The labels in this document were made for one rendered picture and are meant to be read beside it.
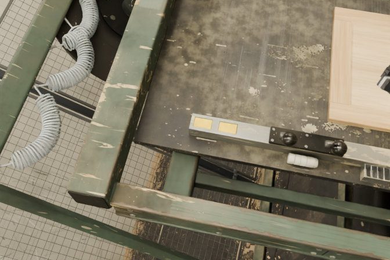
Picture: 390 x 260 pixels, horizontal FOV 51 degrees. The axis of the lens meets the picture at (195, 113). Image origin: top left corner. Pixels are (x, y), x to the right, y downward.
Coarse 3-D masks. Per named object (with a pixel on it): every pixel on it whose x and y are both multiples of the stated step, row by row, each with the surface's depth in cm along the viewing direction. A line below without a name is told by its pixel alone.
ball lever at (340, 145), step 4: (324, 140) 111; (328, 140) 110; (340, 140) 99; (324, 144) 110; (328, 144) 109; (332, 144) 100; (336, 144) 99; (340, 144) 98; (344, 144) 99; (328, 148) 110; (332, 148) 99; (336, 148) 98; (340, 148) 98; (344, 148) 98; (336, 152) 99; (340, 152) 98; (344, 152) 98
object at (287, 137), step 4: (280, 132) 111; (284, 132) 111; (288, 132) 100; (292, 132) 100; (280, 136) 111; (284, 136) 100; (288, 136) 99; (292, 136) 99; (296, 136) 100; (284, 140) 100; (288, 140) 99; (292, 140) 99; (296, 140) 100; (284, 144) 101; (288, 144) 100; (292, 144) 99
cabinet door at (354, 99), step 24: (336, 24) 134; (360, 24) 135; (384, 24) 135; (336, 48) 130; (360, 48) 130; (384, 48) 130; (336, 72) 125; (360, 72) 126; (336, 96) 121; (360, 96) 122; (384, 96) 122; (336, 120) 118; (360, 120) 117; (384, 120) 117
